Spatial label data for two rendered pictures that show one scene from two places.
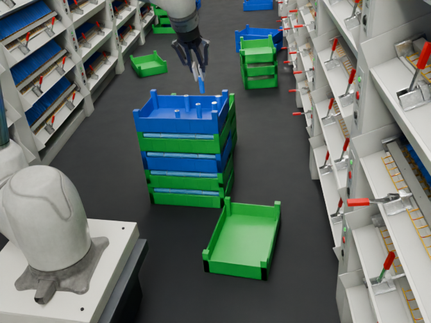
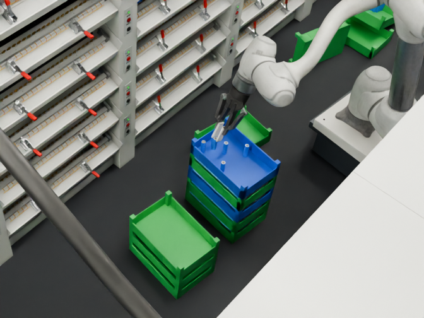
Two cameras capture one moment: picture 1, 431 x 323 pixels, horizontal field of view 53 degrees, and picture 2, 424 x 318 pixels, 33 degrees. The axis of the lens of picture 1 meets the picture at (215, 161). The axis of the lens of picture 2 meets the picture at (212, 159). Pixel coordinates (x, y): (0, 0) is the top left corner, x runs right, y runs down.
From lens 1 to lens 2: 354 cm
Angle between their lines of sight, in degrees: 94
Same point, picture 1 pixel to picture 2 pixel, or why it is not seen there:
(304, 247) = (202, 117)
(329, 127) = (164, 76)
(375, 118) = not seen: outside the picture
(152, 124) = (267, 158)
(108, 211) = not seen: hidden behind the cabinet
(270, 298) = (248, 106)
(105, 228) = (333, 125)
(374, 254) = (247, 13)
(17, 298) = not seen: hidden behind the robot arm
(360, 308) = (240, 46)
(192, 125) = (242, 137)
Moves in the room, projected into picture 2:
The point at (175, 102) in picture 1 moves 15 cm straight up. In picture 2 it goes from (227, 181) to (231, 156)
